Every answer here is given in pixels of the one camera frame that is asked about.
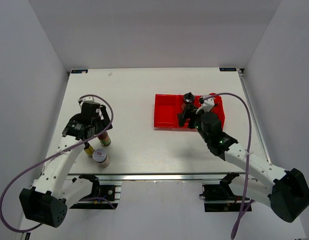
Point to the aluminium right side rail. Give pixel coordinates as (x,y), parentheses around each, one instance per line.
(249,101)

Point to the black cap spice grinder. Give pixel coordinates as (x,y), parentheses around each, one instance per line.
(188,100)

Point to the blue corner label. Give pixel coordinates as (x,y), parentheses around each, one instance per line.
(227,69)
(79,71)

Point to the left blue corner label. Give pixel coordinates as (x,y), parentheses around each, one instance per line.
(79,71)

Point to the aluminium front table rail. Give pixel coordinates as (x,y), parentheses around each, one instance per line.
(159,176)

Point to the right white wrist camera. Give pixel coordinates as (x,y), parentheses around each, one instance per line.
(206,104)

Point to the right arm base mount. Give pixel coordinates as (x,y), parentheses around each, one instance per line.
(219,198)

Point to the red three-compartment tray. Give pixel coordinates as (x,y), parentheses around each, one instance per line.
(167,106)

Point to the right blue corner label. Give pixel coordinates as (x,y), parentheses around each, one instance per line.
(227,69)

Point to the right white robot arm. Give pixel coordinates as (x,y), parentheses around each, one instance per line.
(286,192)

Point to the green neck sauce bottle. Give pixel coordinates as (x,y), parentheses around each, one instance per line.
(104,139)

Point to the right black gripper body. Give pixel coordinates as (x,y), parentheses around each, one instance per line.
(198,125)

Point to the silver lid spice jar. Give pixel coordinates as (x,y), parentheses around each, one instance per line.
(100,156)

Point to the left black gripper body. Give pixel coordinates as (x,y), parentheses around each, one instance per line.
(99,124)

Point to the red lid sauce jar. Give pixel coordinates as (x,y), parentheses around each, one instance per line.
(215,100)

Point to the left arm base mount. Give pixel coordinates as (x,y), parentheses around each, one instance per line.
(87,192)

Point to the yellow cap sauce bottle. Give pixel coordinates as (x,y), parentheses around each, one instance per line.
(88,149)

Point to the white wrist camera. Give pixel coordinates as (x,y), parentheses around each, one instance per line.
(206,104)
(81,100)

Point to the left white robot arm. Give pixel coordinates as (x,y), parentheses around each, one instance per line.
(48,200)

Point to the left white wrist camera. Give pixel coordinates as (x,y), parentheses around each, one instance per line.
(81,100)

